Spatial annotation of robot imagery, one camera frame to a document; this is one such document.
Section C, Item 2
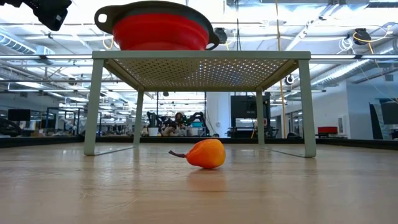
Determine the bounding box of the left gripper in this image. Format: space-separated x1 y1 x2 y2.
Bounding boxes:
23 0 73 32

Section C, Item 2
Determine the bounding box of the red collapsible bowl grey rim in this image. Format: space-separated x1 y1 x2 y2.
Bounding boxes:
94 0 221 52

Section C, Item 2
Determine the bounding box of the yellow orange toy pear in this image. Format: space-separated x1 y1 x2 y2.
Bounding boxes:
168 138 227 170

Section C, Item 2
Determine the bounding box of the small black monitor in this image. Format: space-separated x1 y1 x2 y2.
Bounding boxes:
7 108 32 122

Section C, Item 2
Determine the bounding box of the pale green perforated metal shelf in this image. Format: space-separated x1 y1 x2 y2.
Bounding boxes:
83 50 317 159

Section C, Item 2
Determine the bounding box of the person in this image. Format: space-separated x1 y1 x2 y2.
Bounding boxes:
169 111 188 137

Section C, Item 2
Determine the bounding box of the black monitor panel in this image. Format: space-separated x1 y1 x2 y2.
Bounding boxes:
230 95 271 119

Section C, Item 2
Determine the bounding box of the small red box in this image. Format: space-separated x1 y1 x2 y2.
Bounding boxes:
317 126 338 135

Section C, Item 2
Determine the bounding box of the dark partition panel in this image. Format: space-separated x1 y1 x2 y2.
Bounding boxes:
369 101 398 140

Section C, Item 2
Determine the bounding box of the silver ventilation duct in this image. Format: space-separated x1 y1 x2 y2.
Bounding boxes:
310 58 398 88
0 32 55 65

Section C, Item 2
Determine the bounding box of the black workstation frame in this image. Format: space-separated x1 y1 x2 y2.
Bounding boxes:
45 107 103 137

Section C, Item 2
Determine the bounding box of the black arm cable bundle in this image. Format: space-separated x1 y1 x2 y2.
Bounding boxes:
0 118 23 138

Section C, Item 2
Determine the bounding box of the black hanging cable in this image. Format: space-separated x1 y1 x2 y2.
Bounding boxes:
235 0 240 52

